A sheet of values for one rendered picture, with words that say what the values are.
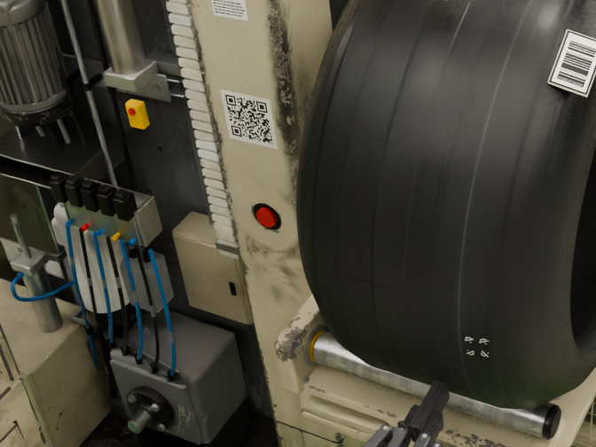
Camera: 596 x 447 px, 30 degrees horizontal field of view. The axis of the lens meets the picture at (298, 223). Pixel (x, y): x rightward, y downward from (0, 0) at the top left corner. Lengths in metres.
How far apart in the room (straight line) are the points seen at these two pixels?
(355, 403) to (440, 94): 0.55
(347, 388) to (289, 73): 0.45
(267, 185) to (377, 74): 0.39
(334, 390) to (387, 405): 0.08
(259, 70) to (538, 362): 0.49
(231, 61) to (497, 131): 0.43
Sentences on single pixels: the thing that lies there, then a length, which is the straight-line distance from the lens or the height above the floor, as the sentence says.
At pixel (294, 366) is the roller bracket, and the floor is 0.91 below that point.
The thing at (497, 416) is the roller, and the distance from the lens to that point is 1.44.
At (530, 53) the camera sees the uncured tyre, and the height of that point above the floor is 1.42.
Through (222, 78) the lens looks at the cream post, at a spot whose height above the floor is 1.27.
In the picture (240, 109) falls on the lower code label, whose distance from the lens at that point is 1.43.
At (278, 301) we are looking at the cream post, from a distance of 1.63.
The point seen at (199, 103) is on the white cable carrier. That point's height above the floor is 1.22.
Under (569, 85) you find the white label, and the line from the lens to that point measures 1.10.
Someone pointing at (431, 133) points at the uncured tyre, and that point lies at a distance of 1.11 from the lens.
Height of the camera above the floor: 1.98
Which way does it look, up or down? 38 degrees down
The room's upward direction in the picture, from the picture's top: 9 degrees counter-clockwise
